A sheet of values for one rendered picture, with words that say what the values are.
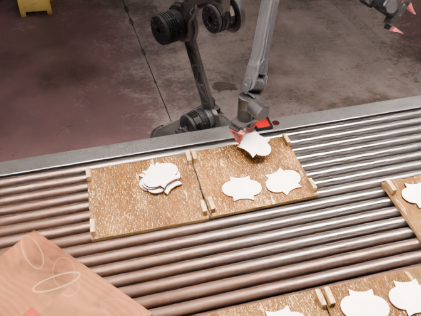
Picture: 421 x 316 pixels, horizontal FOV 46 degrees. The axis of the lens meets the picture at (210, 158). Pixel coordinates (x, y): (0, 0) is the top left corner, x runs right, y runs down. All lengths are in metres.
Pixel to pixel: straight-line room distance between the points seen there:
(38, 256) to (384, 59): 3.60
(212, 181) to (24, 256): 0.72
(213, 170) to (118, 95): 2.15
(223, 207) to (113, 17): 3.55
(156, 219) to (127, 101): 2.21
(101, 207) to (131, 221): 0.13
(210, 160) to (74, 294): 0.78
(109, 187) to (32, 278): 0.50
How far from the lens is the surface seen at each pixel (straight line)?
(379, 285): 1.69
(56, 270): 1.58
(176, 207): 1.81
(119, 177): 1.94
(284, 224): 1.80
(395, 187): 1.96
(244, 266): 1.67
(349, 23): 5.08
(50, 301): 1.52
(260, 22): 1.83
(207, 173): 1.92
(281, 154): 2.02
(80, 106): 3.93
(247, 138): 1.96
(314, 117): 2.26
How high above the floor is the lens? 2.29
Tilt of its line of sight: 43 degrees down
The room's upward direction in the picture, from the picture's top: straight up
